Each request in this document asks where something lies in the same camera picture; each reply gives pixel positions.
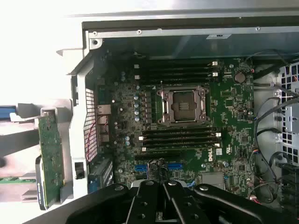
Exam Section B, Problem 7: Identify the silver chipset heatsink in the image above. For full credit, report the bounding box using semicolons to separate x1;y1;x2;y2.
202;172;226;191

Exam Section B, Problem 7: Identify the blue expansion slot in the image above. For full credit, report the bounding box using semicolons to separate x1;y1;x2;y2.
134;163;183;171

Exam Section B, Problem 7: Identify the black long expansion slot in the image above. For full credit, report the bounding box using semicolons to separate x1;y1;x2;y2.
135;152;182;162

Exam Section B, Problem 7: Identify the metal CPU socket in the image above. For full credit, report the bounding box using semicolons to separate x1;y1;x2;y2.
156;85;211;128

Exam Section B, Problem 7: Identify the green motherboard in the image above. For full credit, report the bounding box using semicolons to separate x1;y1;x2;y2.
94;57;256;206

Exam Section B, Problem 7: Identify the grey parts rack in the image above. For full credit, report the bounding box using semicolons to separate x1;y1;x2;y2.
0;98;75;210

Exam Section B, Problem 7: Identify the perforated metal disk bay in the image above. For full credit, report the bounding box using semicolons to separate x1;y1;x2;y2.
277;62;299;164

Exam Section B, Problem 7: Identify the hard disk with blue label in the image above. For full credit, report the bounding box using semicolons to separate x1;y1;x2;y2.
0;106;18;122

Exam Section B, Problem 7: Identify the black open PC case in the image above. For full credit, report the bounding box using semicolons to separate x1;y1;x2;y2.
56;9;299;224

